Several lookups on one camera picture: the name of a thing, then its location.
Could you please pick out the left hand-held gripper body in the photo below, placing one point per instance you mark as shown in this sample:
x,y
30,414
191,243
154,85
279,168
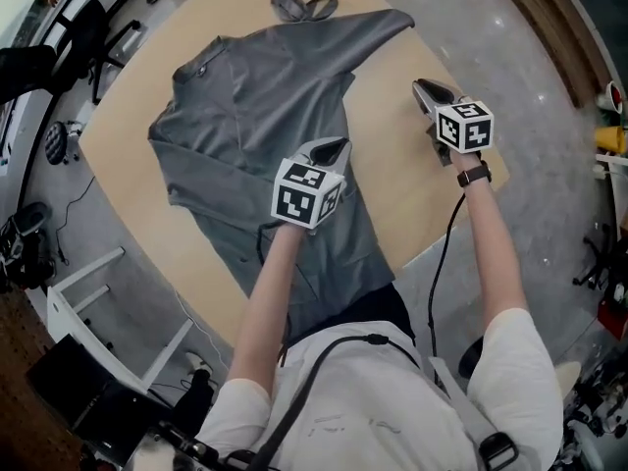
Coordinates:
x,y
299,194

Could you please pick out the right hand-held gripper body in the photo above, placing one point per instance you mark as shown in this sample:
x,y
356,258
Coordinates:
x,y
463,128

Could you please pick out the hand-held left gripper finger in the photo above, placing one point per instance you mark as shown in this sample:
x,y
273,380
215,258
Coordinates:
x,y
304,149
344,160

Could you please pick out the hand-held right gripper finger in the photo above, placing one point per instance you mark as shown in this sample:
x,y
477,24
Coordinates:
x,y
444,92
424,106

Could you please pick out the grey robe garment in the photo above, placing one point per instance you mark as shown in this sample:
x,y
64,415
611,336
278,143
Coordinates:
x,y
255,116

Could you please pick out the grey fabric belt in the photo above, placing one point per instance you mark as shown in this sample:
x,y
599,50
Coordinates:
x,y
294,5

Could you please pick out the person's right forearm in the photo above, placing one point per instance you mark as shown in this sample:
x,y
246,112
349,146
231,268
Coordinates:
x,y
490,243

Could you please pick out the person's left forearm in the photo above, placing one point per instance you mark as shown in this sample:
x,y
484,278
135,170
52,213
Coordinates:
x,y
270,302

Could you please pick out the curved wooden boards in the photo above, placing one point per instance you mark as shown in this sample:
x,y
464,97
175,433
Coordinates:
x,y
554,27

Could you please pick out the person's black trousers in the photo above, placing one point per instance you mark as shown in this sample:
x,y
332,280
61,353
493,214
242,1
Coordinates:
x,y
382,312

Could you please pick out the yellow cup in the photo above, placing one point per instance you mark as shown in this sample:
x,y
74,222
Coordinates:
x,y
611,139

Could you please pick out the white shelf unit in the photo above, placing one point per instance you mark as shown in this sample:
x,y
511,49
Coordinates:
x,y
613,170

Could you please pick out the red white cup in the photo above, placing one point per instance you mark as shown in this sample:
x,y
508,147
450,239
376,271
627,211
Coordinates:
x,y
617,95

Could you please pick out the black office chair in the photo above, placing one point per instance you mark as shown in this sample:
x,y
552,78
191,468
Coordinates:
x,y
93,32
596,263

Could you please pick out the person's white shirt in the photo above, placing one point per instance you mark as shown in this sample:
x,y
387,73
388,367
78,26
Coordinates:
x,y
368,410

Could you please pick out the black round stool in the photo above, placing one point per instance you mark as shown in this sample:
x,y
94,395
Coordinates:
x,y
471,358

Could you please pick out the red box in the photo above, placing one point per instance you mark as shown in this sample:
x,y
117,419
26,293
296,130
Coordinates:
x,y
613,317

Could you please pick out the black tufted stool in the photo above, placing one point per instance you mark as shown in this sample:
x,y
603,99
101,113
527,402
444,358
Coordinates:
x,y
56,140

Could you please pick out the white side table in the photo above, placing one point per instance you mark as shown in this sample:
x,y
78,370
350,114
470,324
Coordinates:
x,y
64,307

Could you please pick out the round white table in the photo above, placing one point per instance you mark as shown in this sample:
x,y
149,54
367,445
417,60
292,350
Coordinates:
x,y
568,381

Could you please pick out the black equipment pack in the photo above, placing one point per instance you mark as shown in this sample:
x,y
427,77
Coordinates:
x,y
206,452

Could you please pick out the black white equipment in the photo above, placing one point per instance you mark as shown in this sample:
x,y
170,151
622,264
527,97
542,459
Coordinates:
x,y
24,248

